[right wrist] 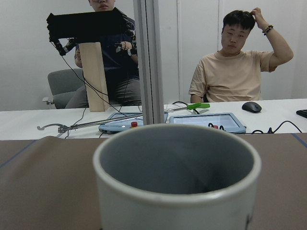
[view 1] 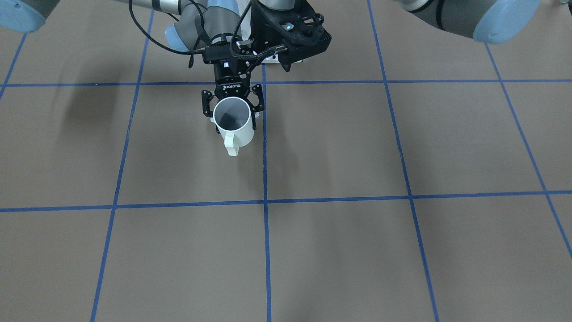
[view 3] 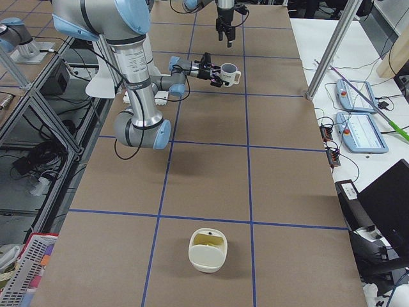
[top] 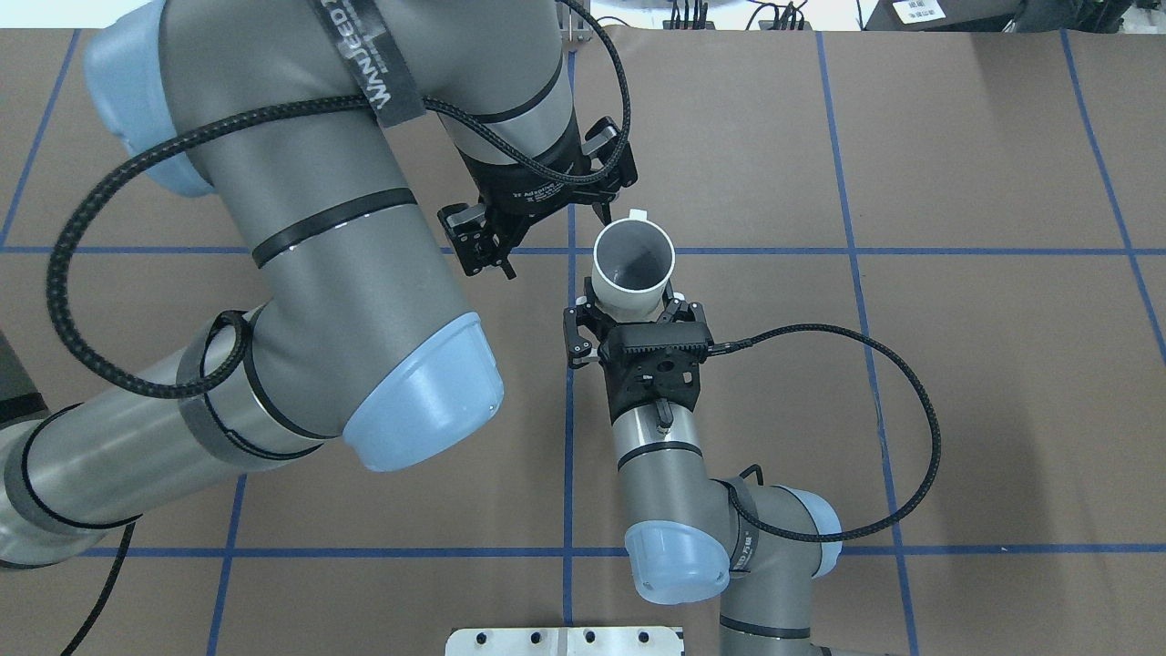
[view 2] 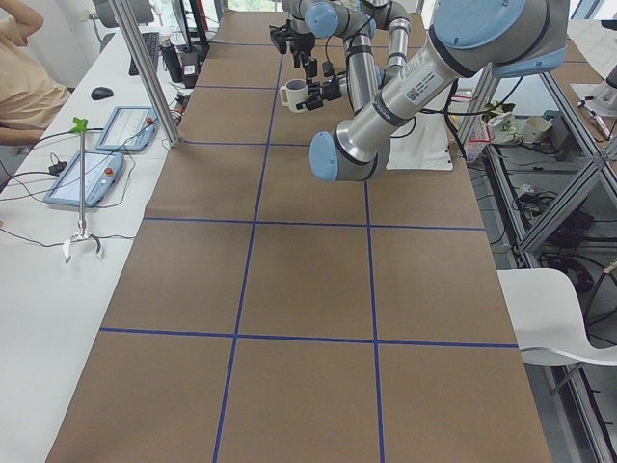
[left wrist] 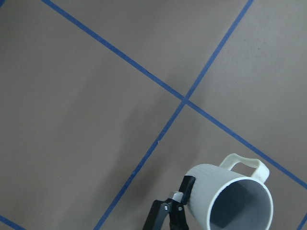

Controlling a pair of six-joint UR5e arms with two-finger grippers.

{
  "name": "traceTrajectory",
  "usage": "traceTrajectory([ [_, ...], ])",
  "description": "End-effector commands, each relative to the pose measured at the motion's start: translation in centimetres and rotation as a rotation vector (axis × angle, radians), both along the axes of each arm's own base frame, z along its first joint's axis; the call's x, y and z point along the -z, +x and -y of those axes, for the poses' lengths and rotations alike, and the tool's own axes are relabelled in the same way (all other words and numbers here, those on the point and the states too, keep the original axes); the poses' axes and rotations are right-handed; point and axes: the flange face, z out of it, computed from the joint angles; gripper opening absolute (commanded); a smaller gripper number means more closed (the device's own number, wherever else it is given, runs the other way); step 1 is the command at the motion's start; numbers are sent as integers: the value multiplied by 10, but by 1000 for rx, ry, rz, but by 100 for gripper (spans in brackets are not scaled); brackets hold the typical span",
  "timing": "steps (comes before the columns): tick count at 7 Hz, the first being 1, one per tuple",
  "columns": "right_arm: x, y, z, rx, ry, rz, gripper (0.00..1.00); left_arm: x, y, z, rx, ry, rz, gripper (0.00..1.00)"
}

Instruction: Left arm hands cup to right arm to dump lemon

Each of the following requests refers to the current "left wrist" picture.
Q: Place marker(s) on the white ribbed mug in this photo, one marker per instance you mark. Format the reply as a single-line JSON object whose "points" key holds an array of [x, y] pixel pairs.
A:
{"points": [[231, 196]]}

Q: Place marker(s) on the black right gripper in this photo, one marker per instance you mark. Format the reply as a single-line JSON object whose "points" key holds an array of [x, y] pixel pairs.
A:
{"points": [[173, 206]]}

